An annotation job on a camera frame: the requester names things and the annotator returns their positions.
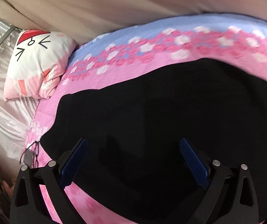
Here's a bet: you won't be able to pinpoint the beige curtain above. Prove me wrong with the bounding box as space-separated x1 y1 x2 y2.
0 0 267 43

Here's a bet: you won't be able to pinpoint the silky white pink blanket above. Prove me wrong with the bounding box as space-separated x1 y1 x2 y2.
0 11 40 175

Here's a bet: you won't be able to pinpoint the white pink cartoon pillow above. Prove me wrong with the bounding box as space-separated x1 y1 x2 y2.
3 30 77 101

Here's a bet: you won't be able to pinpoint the pink blue floral bedsheet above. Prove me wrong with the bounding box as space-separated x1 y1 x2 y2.
29 14 267 223

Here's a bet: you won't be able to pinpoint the black pants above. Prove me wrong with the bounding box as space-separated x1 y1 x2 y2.
40 58 267 223

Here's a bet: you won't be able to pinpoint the black eyeglasses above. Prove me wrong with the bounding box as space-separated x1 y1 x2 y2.
19 141 40 168

